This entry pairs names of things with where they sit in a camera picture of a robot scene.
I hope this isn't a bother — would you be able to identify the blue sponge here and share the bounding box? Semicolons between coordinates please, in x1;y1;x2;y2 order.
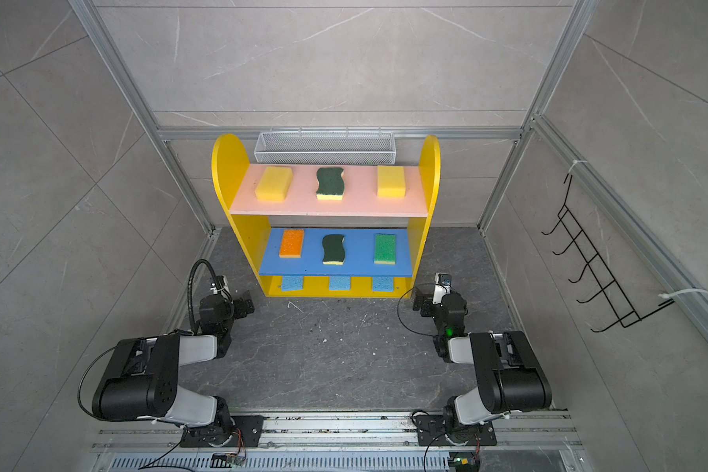
328;277;351;291
280;275;304;292
372;277;395;293

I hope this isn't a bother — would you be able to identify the light green sponge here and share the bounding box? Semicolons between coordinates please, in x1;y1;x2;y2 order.
374;234;396;266

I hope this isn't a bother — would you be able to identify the orange sponge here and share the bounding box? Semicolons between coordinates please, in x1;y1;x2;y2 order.
278;229;305;259

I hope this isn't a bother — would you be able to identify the dark green sponge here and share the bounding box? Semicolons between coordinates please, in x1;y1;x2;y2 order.
322;234;346;266
316;167;345;201

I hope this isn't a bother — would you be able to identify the yellow sponge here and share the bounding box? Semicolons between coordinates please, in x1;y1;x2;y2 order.
377;165;406;199
255;166;293;203

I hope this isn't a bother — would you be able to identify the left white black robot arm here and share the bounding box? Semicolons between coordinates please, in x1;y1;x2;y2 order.
92;291;255;430

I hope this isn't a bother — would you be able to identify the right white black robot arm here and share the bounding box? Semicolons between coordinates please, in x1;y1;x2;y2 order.
411;283;553;433

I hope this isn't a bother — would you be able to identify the yellow pink blue shelf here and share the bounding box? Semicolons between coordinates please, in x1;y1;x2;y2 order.
212;135;442;298

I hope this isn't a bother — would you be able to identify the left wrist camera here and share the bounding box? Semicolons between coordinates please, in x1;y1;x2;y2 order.
210;275;232;300

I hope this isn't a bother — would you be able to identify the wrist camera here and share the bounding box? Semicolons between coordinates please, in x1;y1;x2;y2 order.
210;275;232;300
433;273;452;305

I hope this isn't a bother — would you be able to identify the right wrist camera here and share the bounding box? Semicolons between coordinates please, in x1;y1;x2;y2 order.
433;273;452;305

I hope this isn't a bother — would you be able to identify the left black corrugated cable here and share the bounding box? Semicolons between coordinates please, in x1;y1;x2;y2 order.
187;258;222;334

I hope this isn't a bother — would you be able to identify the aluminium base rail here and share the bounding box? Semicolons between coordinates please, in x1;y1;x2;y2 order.
84;411;592;471

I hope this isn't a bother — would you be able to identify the white wire mesh basket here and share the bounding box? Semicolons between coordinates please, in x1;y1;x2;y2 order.
254;131;397;165

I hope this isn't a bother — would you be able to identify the black wire hook rack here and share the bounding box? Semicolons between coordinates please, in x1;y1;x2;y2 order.
541;174;675;334

